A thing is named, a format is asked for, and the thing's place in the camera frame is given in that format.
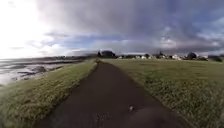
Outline dark asphalt path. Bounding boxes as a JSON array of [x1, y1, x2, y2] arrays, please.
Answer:
[[33, 60, 188, 128]]

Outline wide grass field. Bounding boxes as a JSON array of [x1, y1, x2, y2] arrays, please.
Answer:
[[101, 58, 224, 128]]

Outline row of distant buildings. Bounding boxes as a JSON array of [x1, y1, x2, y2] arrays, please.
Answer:
[[116, 51, 224, 63]]

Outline dark clump of trees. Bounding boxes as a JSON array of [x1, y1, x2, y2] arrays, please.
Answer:
[[96, 50, 117, 59]]

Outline grass strip beside water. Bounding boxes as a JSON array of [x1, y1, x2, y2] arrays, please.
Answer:
[[0, 58, 99, 128]]

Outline water with mudflats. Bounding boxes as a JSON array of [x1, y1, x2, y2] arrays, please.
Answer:
[[0, 57, 84, 86]]

